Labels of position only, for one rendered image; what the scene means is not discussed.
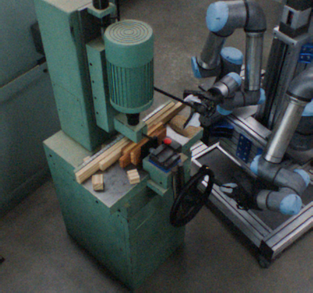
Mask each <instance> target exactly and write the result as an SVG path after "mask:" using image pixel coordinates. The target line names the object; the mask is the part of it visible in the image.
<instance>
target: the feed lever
mask: <svg viewBox="0 0 313 293"><path fill-rule="evenodd" d="M154 90H155V91H158V92H160V93H162V94H164V95H166V96H168V97H170V98H172V99H174V100H176V101H179V102H181V103H182V104H184V105H186V106H190V107H192V108H194V109H195V110H196V112H197V113H198V114H203V113H204V112H205V108H204V106H195V105H192V104H191V103H188V102H184V101H183V100H182V99H180V98H178V97H177V96H174V95H172V94H170V93H168V92H166V91H162V90H160V89H158V88H156V87H154Z"/></svg>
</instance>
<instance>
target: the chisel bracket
mask: <svg viewBox="0 0 313 293"><path fill-rule="evenodd" d="M113 119H114V127H115V130H117V131H119V132H120V133H121V134H123V135H125V136H126V137H128V138H129V139H130V140H132V141H134V142H135V143H138V142H139V141H141V140H142V139H143V138H144V137H145V136H143V135H141V134H142V133H143V134H145V135H147V123H145V122H144V121H141V120H139V123H138V124H137V125H136V126H130V125H129V124H128V123H127V117H126V113H123V112H121V113H119V114H118V115H117V116H115V117H114V118H113Z"/></svg>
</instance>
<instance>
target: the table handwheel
mask: <svg viewBox="0 0 313 293"><path fill-rule="evenodd" d="M206 175H208V176H209V180H208V184H207V187H206V189H205V192H204V193H201V194H199V193H197V192H196V187H197V183H198V180H199V179H201V178H202V177H204V176H206ZM210 177H213V178H215V177H214V172H213V171H212V170H211V169H210V168H205V169H202V170H200V171H198V172H197V173H195V175H193V176H192V177H191V178H190V179H189V180H188V181H187V182H186V183H185V184H184V186H183V187H180V184H178V185H179V193H178V195H177V197H176V199H175V201H174V203H173V205H172V208H171V210H170V215H169V221H170V224H171V225H172V226H173V227H181V226H183V225H185V224H187V223H189V222H190V221H191V220H192V219H193V218H194V217H195V216H196V214H197V213H198V212H199V211H200V210H201V209H202V207H203V206H204V204H205V203H206V201H207V200H208V197H209V196H210V193H211V191H212V188H213V185H214V183H213V182H212V181H211V180H210ZM193 186H194V187H193ZM192 187H193V190H190V189H191V188H192ZM189 190H190V191H189ZM183 199H184V201H185V202H186V204H185V206H184V208H182V210H181V212H180V213H179V214H178V216H177V212H178V209H179V207H180V205H181V202H182V200H183ZM190 206H192V207H195V208H194V209H192V210H191V212H190V213H189V214H188V215H186V216H185V217H184V218H183V219H182V220H180V219H181V216H182V215H183V213H184V212H185V211H186V210H187V209H188V208H189V207H190Z"/></svg>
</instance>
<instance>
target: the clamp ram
mask: <svg viewBox="0 0 313 293"><path fill-rule="evenodd" d="M155 149H157V136H156V135H155V136H153V140H152V141H147V142H146V143H144V145H142V146H141V147H140V153H141V161H143V159H144V158H146V157H147V156H148V155H150V154H151V153H152V152H153V151H154V150H155Z"/></svg>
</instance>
